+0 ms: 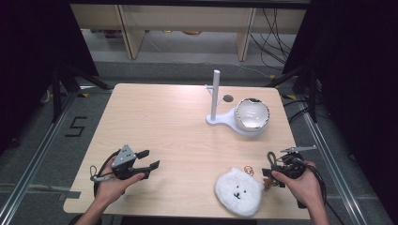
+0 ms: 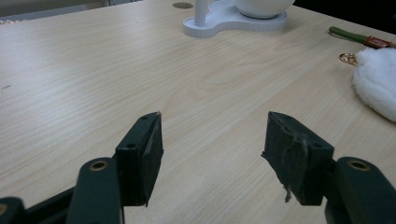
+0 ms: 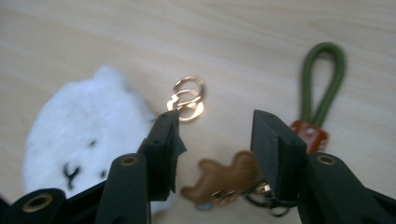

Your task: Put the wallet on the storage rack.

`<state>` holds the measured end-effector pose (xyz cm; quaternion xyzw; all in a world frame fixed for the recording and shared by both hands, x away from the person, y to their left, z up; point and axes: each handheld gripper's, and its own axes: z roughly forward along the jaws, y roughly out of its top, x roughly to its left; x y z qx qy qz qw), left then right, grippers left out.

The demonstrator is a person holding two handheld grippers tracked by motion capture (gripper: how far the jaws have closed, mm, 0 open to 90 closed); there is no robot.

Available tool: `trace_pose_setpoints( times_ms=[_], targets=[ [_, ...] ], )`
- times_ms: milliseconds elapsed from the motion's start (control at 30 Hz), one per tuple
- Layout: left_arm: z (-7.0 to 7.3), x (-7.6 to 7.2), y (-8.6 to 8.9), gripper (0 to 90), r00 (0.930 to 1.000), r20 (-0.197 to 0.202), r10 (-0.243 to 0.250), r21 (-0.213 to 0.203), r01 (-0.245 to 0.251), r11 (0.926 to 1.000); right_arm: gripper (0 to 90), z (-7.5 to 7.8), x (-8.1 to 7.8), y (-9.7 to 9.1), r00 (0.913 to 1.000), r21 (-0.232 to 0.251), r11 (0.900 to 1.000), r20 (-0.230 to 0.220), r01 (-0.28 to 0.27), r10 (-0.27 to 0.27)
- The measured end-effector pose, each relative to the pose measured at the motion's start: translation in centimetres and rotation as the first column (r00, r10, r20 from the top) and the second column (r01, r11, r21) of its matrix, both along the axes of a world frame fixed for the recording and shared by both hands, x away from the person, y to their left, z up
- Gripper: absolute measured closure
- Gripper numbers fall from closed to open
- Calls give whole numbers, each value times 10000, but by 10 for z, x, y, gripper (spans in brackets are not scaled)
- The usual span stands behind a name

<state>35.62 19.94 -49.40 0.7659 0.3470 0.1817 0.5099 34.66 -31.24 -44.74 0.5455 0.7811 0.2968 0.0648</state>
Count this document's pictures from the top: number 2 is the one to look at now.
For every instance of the white plush bear toy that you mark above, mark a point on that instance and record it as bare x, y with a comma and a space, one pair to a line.
378, 81

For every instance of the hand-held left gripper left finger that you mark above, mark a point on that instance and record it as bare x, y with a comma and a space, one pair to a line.
140, 161

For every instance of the white bowl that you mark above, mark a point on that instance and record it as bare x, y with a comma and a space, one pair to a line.
264, 7

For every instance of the round grey table grommet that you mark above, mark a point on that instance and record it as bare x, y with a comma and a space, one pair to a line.
183, 5

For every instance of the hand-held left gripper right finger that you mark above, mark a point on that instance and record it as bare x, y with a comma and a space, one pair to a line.
295, 161

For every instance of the white stand with post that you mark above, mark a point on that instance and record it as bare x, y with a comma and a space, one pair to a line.
218, 26

